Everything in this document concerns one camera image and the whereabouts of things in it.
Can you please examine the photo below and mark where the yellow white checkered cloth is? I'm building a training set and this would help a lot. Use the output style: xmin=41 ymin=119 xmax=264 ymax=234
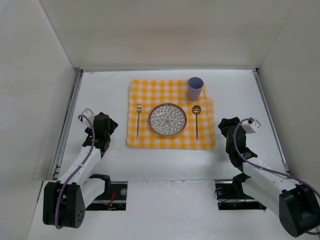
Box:
xmin=126 ymin=79 xmax=216 ymax=150

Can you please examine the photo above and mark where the copper spoon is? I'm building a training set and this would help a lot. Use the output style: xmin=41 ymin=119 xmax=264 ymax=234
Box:
xmin=191 ymin=105 xmax=202 ymax=142

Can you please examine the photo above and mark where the metal fork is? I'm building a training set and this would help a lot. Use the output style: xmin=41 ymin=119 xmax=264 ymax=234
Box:
xmin=136 ymin=103 xmax=142 ymax=141

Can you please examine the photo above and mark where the lilac plastic cup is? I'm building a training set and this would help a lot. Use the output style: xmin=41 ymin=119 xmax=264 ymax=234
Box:
xmin=187 ymin=77 xmax=204 ymax=102

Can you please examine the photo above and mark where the floral patterned ceramic plate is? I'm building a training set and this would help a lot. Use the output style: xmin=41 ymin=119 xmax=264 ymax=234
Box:
xmin=148 ymin=103 xmax=187 ymax=137

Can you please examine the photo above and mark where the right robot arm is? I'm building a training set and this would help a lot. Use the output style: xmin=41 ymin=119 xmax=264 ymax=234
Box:
xmin=218 ymin=117 xmax=320 ymax=238

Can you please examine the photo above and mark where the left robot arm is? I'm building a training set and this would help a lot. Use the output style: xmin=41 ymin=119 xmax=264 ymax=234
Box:
xmin=42 ymin=108 xmax=118 ymax=230

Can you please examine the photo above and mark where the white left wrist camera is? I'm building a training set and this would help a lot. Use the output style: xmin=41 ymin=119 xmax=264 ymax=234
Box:
xmin=77 ymin=108 xmax=95 ymax=126

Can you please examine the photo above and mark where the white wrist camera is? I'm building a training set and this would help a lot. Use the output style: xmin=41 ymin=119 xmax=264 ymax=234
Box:
xmin=77 ymin=108 xmax=95 ymax=126
xmin=241 ymin=118 xmax=261 ymax=134

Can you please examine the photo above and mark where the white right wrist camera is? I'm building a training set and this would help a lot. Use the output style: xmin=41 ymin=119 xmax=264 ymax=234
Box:
xmin=241 ymin=118 xmax=261 ymax=134

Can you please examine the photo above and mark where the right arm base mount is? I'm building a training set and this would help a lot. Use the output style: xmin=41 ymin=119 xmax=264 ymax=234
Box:
xmin=214 ymin=181 xmax=267 ymax=211

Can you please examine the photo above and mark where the right aluminium table rail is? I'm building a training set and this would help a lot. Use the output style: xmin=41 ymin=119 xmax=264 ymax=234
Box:
xmin=252 ymin=68 xmax=291 ymax=175

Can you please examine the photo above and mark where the aluminium table rail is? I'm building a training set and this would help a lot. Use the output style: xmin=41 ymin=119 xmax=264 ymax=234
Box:
xmin=47 ymin=67 xmax=83 ymax=180
xmin=252 ymin=68 xmax=291 ymax=175

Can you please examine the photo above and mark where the left aluminium table rail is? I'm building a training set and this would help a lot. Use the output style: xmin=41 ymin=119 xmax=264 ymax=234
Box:
xmin=47 ymin=67 xmax=83 ymax=180

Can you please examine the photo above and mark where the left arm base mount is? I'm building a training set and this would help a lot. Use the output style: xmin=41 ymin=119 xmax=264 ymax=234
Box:
xmin=86 ymin=181 xmax=128 ymax=212

